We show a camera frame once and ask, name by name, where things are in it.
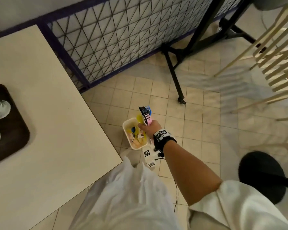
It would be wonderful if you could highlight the cream wooden slatted chair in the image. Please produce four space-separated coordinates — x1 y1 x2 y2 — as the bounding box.
213 1 288 161

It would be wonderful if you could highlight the person's right forearm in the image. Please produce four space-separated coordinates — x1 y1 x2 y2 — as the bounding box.
162 141 222 206

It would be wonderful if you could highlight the wire mesh fence purple frame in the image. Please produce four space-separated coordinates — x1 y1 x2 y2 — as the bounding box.
0 0 245 94

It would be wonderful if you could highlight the white table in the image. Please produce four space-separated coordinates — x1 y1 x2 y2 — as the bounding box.
0 24 123 230

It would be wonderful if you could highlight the black round stool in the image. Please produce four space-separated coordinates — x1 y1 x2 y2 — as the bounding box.
238 151 288 205

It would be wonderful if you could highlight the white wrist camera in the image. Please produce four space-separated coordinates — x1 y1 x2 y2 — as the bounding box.
143 149 165 168

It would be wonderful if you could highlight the cream plastic bin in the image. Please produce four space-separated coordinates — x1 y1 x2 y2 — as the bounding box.
122 117 151 150

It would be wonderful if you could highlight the dark brown tray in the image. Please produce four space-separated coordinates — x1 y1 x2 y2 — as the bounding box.
0 83 30 167

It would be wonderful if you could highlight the person's white clothing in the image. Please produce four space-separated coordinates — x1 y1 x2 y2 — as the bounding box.
69 155 288 230

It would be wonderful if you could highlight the black marker wristband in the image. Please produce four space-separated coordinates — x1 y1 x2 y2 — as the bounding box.
153 128 178 151

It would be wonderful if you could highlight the pink plastic fork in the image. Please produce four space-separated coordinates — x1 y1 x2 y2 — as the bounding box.
143 113 154 126

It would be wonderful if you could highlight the person's right hand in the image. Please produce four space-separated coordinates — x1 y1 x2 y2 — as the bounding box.
137 120 163 140

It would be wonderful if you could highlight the black metal stand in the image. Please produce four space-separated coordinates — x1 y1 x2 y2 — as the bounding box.
160 0 262 105

